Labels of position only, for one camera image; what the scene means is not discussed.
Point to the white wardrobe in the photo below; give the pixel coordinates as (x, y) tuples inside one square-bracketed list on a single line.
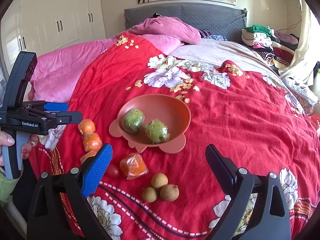
[(42, 26)]

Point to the wrapped green fruit right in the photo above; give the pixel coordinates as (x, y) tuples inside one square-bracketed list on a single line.
[(156, 131)]

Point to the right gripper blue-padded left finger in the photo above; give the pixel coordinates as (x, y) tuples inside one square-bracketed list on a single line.
[(47, 218)]

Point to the wrapped green fruit left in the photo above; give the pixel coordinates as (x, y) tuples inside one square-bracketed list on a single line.
[(133, 121)]

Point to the red cherry tomato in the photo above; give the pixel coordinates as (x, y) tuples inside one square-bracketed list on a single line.
[(112, 171)]

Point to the brown longan fruit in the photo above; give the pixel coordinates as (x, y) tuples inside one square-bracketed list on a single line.
[(159, 180), (149, 195), (169, 192)]

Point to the pink footed fruit bowl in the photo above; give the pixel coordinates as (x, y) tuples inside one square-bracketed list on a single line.
[(166, 119)]

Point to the red floral bedspread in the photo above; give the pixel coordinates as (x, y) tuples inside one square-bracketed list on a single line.
[(249, 120)]

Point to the cream curtain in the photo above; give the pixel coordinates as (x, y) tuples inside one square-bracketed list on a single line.
[(307, 54)]

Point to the pink plush blanket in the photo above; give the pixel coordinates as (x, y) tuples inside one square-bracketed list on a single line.
[(100, 72)]

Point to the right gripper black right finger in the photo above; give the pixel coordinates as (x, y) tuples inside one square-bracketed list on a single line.
[(270, 217)]

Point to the pink pillow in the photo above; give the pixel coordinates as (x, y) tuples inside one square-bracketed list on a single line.
[(170, 26)]

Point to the pile of folded clothes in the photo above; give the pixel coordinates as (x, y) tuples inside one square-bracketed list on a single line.
[(274, 47)]

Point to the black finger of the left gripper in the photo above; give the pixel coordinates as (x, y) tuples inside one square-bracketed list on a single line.
[(65, 118)]

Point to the wrapped green fruit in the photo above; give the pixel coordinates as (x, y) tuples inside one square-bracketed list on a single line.
[(156, 131), (133, 121)]

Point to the grey quilted headboard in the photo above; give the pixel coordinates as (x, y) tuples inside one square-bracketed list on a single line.
[(216, 19)]

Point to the beige bed sheet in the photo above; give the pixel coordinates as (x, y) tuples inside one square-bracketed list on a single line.
[(216, 52)]

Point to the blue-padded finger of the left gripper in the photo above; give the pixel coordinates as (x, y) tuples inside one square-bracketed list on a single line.
[(56, 106)]

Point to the orange tangerine large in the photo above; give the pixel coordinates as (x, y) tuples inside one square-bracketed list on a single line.
[(133, 166)]

